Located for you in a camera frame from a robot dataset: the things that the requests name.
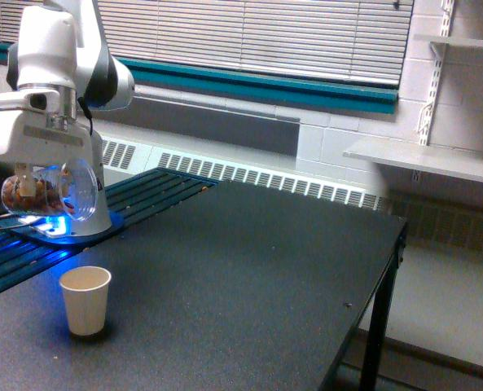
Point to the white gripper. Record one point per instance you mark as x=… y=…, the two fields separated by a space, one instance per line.
x=38 y=127

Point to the clear plastic cup with nuts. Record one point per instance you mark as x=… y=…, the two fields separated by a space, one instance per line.
x=70 y=190

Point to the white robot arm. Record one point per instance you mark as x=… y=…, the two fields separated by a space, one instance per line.
x=60 y=70

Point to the white paper cup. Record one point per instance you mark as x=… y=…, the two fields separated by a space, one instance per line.
x=85 y=294

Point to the white baseboard radiator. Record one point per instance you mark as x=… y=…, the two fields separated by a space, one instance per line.
x=132 y=158

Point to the teal window sill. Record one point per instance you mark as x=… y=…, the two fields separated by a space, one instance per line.
x=284 y=91

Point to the white window blinds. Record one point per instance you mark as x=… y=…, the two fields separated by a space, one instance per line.
x=338 y=41

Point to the black table leg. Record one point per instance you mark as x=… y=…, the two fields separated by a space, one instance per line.
x=380 y=316

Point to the teal slatted rail platform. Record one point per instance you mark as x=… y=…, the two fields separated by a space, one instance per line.
x=135 y=199

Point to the white shelf bracket rail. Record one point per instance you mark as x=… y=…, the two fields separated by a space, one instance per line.
x=426 y=113

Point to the white lower wall shelf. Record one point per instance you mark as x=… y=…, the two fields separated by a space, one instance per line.
x=443 y=161

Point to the white wall shelf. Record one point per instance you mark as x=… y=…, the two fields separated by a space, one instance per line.
x=443 y=161
x=465 y=40

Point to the white upper wall shelf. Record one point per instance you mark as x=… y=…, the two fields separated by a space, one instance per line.
x=465 y=40

